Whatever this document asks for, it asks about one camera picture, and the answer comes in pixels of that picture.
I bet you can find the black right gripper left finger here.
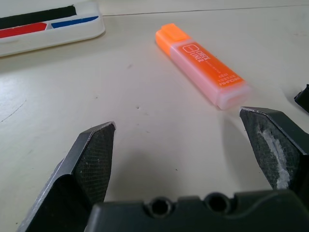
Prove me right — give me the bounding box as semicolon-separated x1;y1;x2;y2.
17;121;117;232

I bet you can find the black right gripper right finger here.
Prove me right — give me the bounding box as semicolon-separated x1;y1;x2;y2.
239;106;309;194

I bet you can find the black object at edge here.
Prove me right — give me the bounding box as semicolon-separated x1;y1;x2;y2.
293;84;309;111

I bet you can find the orange highlighter pen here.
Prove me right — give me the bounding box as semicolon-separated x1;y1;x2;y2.
155;23;251;111

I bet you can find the white tray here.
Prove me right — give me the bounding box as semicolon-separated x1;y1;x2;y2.
0;0;106;58

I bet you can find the blue marker pen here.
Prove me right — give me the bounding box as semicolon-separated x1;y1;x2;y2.
50;15;99;29

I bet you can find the red marker pen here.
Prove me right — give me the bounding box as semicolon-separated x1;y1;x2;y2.
0;22;48;39

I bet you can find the black marker pen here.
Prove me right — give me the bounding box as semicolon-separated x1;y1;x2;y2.
0;5;77;29

